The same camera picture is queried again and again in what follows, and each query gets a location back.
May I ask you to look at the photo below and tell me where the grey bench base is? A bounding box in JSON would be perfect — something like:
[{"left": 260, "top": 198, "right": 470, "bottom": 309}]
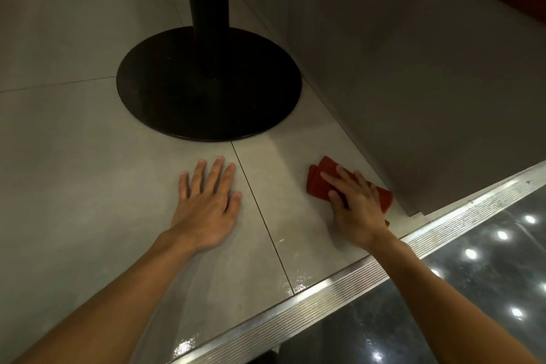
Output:
[{"left": 230, "top": 0, "right": 546, "bottom": 217}]

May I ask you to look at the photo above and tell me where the beige tiled floor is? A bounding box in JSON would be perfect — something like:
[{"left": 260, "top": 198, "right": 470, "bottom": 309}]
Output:
[{"left": 0, "top": 0, "right": 427, "bottom": 364}]

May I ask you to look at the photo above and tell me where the person's right hand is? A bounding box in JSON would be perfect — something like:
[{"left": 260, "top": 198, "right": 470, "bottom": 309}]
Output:
[{"left": 320, "top": 165, "right": 400, "bottom": 252}]

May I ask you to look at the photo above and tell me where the person's left hand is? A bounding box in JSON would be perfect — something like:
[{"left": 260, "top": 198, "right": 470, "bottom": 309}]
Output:
[{"left": 166, "top": 156, "right": 243, "bottom": 254}]

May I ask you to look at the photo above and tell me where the black round table base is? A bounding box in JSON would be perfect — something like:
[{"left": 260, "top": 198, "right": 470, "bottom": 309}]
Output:
[{"left": 115, "top": 0, "right": 303, "bottom": 143}]

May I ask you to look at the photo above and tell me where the red cloth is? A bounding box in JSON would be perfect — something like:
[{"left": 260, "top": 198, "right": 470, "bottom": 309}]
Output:
[{"left": 305, "top": 156, "right": 394, "bottom": 228}]

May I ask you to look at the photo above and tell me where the person's left forearm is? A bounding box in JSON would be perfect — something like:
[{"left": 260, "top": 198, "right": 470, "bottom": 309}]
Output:
[{"left": 13, "top": 231, "right": 199, "bottom": 364}]

